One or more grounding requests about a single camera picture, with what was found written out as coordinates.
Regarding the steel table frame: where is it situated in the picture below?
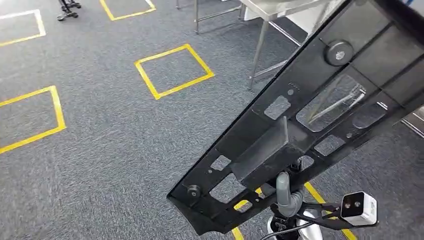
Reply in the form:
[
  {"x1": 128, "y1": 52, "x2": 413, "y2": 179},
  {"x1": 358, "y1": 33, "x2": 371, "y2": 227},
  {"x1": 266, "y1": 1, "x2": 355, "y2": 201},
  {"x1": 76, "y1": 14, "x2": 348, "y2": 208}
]
[{"x1": 174, "y1": 0, "x2": 248, "y2": 36}]

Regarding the black wheeled stand base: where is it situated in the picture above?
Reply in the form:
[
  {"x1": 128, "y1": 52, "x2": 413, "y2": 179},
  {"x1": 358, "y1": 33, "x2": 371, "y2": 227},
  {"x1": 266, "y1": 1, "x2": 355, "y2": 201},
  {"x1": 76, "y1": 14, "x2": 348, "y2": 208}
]
[{"x1": 56, "y1": 0, "x2": 82, "y2": 22}]

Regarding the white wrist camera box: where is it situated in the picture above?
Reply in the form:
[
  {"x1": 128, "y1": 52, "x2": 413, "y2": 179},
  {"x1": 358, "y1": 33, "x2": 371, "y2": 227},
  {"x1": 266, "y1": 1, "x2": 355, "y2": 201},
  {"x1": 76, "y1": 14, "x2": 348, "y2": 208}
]
[{"x1": 340, "y1": 191, "x2": 379, "y2": 227}]

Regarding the black plastic plate frame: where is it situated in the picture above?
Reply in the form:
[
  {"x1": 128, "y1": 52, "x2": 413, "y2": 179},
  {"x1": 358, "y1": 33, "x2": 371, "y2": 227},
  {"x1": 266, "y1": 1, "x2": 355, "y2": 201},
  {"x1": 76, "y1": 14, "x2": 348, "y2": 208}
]
[{"x1": 166, "y1": 0, "x2": 424, "y2": 237}]

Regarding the yellow floor tape square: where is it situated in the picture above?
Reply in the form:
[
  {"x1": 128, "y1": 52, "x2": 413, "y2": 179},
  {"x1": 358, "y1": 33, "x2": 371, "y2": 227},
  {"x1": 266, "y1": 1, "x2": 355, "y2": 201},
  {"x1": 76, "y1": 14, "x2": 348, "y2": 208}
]
[{"x1": 230, "y1": 181, "x2": 359, "y2": 240}]

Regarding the black camera bracket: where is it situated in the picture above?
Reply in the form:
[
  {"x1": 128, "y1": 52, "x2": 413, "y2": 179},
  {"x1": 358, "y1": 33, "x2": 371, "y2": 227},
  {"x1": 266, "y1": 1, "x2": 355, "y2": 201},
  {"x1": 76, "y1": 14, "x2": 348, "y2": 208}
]
[{"x1": 294, "y1": 201, "x2": 381, "y2": 231}]

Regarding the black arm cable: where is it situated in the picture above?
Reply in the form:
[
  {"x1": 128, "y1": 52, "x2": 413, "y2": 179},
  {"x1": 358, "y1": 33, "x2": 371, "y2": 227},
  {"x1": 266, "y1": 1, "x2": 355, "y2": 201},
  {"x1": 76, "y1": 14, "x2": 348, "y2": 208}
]
[{"x1": 259, "y1": 219, "x2": 316, "y2": 240}]

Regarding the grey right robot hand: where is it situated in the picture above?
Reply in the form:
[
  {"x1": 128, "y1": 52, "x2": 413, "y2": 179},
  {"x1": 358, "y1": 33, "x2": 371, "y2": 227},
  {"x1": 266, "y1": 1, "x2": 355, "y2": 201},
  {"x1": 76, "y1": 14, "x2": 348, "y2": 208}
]
[{"x1": 275, "y1": 171, "x2": 306, "y2": 219}]

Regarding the steel work table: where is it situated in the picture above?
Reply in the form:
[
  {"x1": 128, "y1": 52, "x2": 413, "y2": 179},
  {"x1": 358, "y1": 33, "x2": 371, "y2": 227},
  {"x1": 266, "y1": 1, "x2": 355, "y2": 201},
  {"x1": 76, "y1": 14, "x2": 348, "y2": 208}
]
[{"x1": 238, "y1": 0, "x2": 424, "y2": 139}]

